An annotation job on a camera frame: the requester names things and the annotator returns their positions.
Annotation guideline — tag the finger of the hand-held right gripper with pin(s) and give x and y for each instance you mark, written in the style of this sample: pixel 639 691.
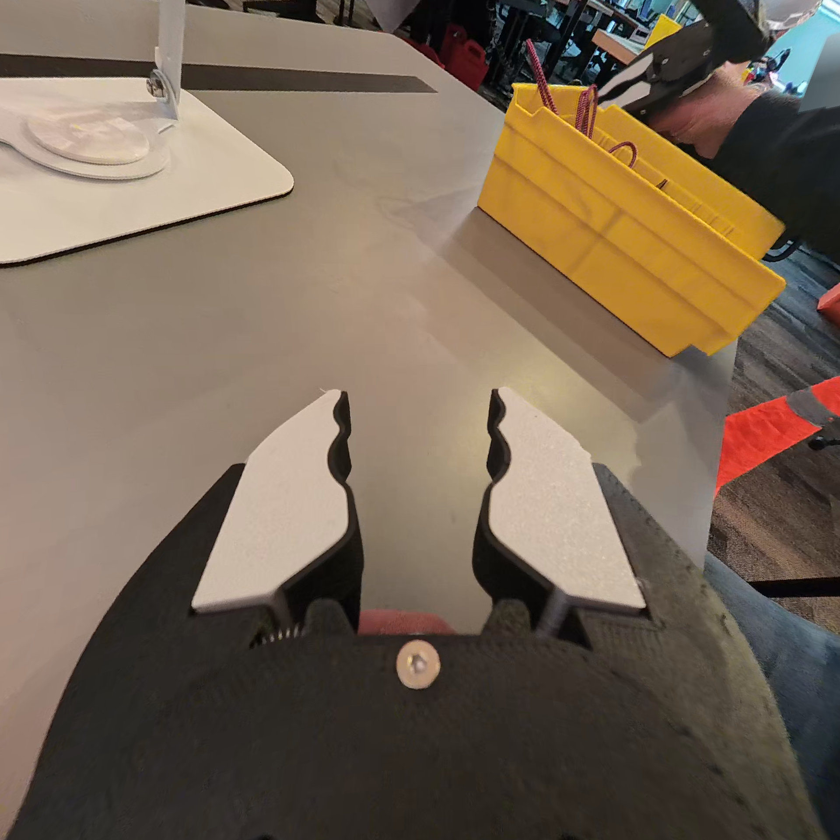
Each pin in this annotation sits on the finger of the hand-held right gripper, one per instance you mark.
pixel 627 75
pixel 640 97

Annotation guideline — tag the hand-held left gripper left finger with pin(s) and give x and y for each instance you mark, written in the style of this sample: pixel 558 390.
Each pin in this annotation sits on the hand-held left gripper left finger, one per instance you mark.
pixel 282 525

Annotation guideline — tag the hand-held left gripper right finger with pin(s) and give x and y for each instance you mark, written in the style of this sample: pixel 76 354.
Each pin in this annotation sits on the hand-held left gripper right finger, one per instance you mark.
pixel 558 525

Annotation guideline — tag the yellow plastic bin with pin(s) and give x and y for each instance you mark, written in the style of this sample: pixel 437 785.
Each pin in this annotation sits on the yellow plastic bin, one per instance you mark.
pixel 590 229

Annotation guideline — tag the person's right forearm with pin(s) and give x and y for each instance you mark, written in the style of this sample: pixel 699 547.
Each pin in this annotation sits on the person's right forearm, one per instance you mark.
pixel 787 164

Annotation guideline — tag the person's right hand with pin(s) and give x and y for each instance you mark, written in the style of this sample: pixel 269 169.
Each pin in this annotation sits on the person's right hand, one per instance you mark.
pixel 709 111

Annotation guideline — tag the red fabric bag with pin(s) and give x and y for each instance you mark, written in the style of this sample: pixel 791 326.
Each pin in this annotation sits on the red fabric bag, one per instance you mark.
pixel 466 62

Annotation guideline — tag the orange traffic cone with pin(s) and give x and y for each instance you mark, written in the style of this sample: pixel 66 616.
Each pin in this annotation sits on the orange traffic cone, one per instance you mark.
pixel 761 439

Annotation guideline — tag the person's blue jeans legs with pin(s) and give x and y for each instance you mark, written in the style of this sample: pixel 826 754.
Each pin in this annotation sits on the person's blue jeans legs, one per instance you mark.
pixel 800 669

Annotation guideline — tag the wooden desk with black frame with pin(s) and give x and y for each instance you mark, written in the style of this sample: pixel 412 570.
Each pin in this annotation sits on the wooden desk with black frame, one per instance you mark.
pixel 617 44

